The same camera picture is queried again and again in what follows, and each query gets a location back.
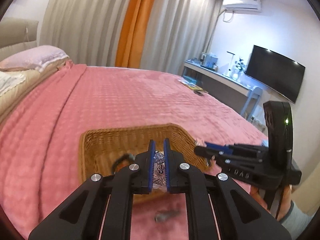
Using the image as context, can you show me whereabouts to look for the black television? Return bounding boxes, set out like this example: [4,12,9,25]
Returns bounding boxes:
[244,44,306,104]

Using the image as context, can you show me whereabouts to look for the white floral pillow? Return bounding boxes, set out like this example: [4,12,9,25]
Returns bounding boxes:
[0,71,27,97]

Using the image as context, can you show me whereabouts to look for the small packets on bed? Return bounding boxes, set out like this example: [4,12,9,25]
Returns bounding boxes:
[179,79,208,95]

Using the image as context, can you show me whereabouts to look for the white vase with flowers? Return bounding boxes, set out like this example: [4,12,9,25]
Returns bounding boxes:
[231,56,247,80]

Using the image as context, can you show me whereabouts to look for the brown wicker basket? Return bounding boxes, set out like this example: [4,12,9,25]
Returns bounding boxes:
[79,123,217,203]

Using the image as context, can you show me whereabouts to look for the person's right hand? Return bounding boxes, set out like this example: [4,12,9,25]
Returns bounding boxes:
[250,184,294,222]

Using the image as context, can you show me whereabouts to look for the orange curtain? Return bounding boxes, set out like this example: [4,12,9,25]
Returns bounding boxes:
[115,0,164,69]

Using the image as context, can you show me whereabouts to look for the pink blanket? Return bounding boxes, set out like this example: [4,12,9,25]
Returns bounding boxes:
[0,64,270,240]

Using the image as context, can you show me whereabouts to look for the clear crystal bead bracelet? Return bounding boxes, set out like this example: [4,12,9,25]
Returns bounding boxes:
[153,150,167,192]

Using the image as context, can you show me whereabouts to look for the white air conditioner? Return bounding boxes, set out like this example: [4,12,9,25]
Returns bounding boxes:
[222,0,262,12]

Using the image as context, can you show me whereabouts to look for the silver hair clip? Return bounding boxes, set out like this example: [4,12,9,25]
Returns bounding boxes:
[154,209,179,223]

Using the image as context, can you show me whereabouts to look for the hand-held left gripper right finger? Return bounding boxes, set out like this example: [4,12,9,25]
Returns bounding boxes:
[163,138,292,240]

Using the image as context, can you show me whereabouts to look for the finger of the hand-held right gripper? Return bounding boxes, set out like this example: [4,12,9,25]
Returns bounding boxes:
[194,146,250,167]
[204,142,270,153]

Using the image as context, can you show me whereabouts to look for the white desk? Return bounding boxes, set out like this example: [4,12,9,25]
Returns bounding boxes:
[184,59,252,115]

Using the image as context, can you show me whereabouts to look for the beige padded headboard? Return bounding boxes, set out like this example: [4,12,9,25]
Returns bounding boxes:
[0,17,39,60]

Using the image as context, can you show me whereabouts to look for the pale blue chair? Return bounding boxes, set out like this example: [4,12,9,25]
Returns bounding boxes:
[241,85,264,120]

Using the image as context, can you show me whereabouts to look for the person's right forearm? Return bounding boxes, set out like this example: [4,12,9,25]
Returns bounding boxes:
[279,200,318,230]

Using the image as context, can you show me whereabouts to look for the white desk lamp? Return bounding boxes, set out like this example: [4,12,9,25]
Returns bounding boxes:
[226,51,237,75]

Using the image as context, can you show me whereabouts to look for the beige curtain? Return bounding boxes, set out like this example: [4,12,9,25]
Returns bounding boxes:
[40,0,137,67]
[142,0,223,77]

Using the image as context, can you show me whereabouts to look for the lilac pillow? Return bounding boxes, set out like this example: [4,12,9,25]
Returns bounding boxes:
[0,45,69,72]

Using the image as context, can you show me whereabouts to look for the beige quilt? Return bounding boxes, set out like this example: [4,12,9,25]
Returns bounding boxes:
[0,60,73,124]

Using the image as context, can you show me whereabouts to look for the air conditioner hose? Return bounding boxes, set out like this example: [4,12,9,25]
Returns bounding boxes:
[222,10,235,23]

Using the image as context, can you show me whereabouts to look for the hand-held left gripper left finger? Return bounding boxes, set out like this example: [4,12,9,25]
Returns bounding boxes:
[29,139,157,240]

